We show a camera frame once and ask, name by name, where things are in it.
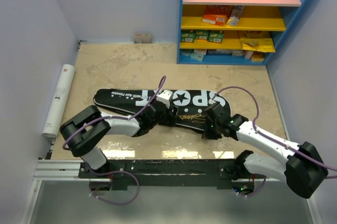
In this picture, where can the black racket cover bag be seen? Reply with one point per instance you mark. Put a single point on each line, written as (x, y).
(190, 103)

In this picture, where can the green box middle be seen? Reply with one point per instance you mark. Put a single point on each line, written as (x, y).
(202, 35)

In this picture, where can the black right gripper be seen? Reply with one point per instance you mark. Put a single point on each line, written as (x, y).
(206, 134)

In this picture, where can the silver snack pouch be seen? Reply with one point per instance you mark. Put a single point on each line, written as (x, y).
(235, 16)

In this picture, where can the orange snack box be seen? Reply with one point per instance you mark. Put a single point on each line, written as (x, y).
(216, 14)

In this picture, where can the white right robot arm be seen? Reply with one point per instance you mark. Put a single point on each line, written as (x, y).
(298, 165)

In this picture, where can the white shuttlecock tube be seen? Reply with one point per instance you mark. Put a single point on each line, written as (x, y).
(56, 110)

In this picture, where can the green box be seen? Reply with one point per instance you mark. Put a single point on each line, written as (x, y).
(216, 36)
(187, 36)
(202, 35)

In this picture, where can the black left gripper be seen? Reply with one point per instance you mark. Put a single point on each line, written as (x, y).
(170, 119)

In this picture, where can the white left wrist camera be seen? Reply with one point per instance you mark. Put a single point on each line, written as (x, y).
(165, 97)

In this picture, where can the yellow snack bag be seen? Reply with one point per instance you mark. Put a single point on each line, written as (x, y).
(260, 41)

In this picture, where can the small pink box behind table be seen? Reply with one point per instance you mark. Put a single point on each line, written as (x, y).
(142, 38)

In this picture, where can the green box right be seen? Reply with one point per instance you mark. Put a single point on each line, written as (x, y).
(216, 36)

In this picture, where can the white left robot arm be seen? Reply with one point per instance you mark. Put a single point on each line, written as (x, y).
(84, 131)

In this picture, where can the blue shelf unit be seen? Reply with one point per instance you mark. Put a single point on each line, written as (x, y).
(233, 32)

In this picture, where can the green box left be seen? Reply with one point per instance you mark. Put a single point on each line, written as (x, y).
(187, 36)

